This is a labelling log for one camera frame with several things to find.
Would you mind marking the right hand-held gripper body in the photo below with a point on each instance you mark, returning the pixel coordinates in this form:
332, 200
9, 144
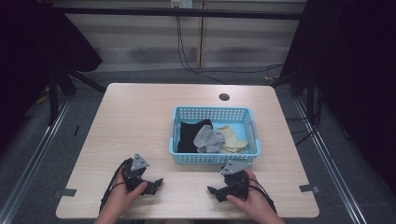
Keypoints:
236, 183

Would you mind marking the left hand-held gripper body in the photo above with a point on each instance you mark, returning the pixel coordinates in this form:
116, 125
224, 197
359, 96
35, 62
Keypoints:
133, 179

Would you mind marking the person's left hand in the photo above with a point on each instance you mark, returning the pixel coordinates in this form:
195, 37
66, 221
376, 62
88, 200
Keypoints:
120, 200

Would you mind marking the person's right hand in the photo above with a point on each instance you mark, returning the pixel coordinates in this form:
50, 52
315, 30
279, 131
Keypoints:
257, 203

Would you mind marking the cream sock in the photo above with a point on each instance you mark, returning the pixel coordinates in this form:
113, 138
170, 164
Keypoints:
232, 138

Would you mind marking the grey sock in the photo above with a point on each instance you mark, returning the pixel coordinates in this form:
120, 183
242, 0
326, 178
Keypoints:
208, 141

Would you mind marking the black sock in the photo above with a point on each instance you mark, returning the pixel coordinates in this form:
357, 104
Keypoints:
186, 137

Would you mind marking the grey tape strip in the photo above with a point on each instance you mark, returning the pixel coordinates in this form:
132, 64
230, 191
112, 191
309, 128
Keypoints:
67, 192
309, 188

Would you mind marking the light blue plastic basket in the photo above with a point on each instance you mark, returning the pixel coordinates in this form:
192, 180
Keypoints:
214, 114

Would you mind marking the black metal stand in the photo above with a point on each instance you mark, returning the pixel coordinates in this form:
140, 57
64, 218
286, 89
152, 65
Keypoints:
53, 96

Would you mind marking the black curtain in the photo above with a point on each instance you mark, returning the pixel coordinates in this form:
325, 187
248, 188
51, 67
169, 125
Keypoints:
28, 56
355, 77

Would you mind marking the aluminium floor rail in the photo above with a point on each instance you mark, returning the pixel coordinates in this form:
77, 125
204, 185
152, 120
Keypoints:
330, 161
34, 158

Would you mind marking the black horizontal frame bar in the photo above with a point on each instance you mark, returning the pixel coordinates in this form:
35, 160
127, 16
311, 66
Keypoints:
174, 12

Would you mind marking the white wall power outlet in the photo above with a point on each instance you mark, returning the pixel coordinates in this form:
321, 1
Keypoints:
181, 3

